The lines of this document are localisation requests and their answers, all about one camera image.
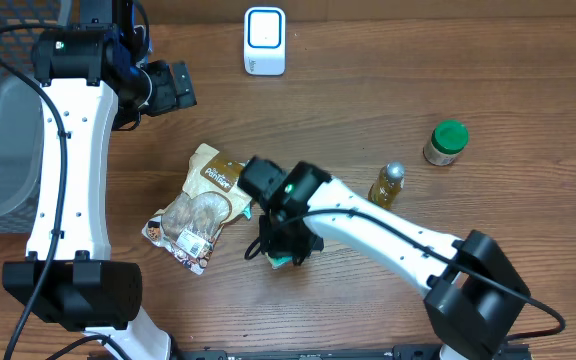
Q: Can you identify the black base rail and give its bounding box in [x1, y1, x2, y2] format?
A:
[87, 343, 534, 360]

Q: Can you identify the teal white wipes packet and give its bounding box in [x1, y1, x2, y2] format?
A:
[241, 204, 252, 220]

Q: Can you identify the brown snack pouch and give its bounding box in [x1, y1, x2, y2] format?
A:
[142, 143, 252, 275]

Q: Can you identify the yellow liquid bottle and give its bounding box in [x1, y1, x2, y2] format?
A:
[368, 162, 405, 210]

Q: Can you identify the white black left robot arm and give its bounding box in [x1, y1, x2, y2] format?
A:
[2, 1, 196, 359]

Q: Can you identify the white barcode scanner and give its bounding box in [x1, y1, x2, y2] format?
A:
[243, 6, 286, 76]

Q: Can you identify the grey plastic mesh basket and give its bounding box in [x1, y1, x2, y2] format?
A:
[0, 0, 73, 233]

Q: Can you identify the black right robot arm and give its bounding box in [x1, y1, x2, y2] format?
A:
[237, 157, 529, 359]

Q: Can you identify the green lid jar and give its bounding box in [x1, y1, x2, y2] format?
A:
[423, 119, 469, 166]

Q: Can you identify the teal tissue pack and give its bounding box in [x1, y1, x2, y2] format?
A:
[266, 254, 293, 270]

